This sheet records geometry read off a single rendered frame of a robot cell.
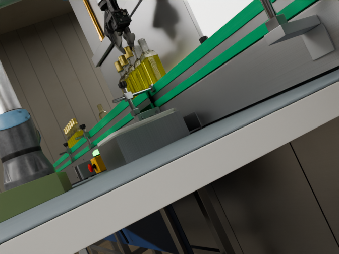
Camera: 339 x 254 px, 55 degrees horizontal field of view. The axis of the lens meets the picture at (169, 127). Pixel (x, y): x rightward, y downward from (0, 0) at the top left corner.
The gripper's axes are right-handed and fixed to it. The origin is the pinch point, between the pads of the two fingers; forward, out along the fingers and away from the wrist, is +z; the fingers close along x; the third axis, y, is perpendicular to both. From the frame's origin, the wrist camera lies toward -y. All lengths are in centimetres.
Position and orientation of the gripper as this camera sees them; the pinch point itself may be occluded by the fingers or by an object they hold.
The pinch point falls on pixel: (127, 50)
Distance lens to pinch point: 133.7
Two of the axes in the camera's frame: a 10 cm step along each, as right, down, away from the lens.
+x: 7.7, -3.6, 5.2
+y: 4.6, -2.4, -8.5
